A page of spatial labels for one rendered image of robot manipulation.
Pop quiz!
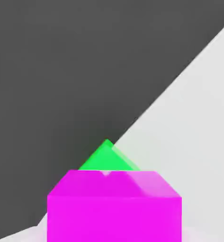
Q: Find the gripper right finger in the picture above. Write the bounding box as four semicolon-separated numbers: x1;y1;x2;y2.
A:
181;225;224;242

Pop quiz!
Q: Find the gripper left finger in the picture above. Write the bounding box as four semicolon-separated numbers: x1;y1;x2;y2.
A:
0;221;48;242

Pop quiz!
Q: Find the small magenta cube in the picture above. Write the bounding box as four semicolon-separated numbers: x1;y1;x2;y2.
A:
46;169;183;242

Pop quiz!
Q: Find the small green cube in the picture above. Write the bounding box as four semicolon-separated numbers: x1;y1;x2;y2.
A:
78;138;141;172

